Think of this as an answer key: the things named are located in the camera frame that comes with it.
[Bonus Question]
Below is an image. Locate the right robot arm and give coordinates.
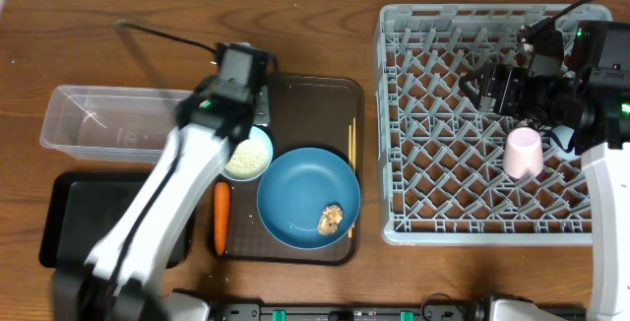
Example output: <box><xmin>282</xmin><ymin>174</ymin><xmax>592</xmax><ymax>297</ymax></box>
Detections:
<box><xmin>459</xmin><ymin>19</ymin><xmax>629</xmax><ymax>320</ymax></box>

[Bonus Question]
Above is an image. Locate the brown serving tray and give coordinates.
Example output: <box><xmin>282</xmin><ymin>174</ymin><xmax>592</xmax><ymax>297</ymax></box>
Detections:
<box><xmin>221</xmin><ymin>76</ymin><xmax>364</xmax><ymax>266</ymax></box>

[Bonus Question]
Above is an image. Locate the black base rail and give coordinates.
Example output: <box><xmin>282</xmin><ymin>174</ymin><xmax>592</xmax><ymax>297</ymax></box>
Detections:
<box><xmin>161</xmin><ymin>302</ymin><xmax>587</xmax><ymax>321</ymax></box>

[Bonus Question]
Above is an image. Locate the light blue cup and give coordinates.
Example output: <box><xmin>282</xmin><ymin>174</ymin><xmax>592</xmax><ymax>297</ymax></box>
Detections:
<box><xmin>549</xmin><ymin>126</ymin><xmax>580</xmax><ymax>161</ymax></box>

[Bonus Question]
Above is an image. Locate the wooden chopstick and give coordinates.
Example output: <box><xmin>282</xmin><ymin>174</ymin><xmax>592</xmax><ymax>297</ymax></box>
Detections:
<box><xmin>347</xmin><ymin>123</ymin><xmax>354</xmax><ymax>238</ymax></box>
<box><xmin>350</xmin><ymin>117</ymin><xmax>356</xmax><ymax>174</ymax></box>

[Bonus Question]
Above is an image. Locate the pink cup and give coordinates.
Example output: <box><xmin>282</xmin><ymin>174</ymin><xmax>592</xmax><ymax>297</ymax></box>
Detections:
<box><xmin>503</xmin><ymin>127</ymin><xmax>543</xmax><ymax>179</ymax></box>

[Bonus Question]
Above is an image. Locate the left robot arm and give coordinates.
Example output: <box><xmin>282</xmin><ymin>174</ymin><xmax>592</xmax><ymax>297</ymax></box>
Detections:
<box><xmin>51</xmin><ymin>43</ymin><xmax>279</xmax><ymax>321</ymax></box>

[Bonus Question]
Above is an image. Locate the orange carrot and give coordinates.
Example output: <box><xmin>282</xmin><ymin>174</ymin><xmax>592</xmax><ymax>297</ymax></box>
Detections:
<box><xmin>214</xmin><ymin>181</ymin><xmax>230</xmax><ymax>255</ymax></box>

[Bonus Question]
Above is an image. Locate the black waste tray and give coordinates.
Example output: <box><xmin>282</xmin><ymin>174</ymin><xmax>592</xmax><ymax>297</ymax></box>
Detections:
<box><xmin>38</xmin><ymin>171</ymin><xmax>196</xmax><ymax>269</ymax></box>

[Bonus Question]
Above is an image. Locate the grey dishwasher rack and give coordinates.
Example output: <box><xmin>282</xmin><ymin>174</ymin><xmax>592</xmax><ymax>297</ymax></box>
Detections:
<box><xmin>373</xmin><ymin>4</ymin><xmax>610</xmax><ymax>246</ymax></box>

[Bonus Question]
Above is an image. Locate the clear plastic bin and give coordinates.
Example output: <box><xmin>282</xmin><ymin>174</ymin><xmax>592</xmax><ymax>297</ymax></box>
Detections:
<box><xmin>39</xmin><ymin>85</ymin><xmax>191</xmax><ymax>163</ymax></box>

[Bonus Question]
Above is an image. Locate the white rice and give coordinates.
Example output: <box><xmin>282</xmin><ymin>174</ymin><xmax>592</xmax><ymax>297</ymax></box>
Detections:
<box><xmin>224</xmin><ymin>139</ymin><xmax>270</xmax><ymax>180</ymax></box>

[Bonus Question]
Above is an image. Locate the dark blue plate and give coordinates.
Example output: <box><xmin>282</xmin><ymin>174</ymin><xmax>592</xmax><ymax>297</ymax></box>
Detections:
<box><xmin>257</xmin><ymin>148</ymin><xmax>361</xmax><ymax>250</ymax></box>

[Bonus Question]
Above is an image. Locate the brown food scrap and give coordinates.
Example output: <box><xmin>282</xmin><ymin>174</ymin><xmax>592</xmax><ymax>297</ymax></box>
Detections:
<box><xmin>317</xmin><ymin>204</ymin><xmax>344</xmax><ymax>235</ymax></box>

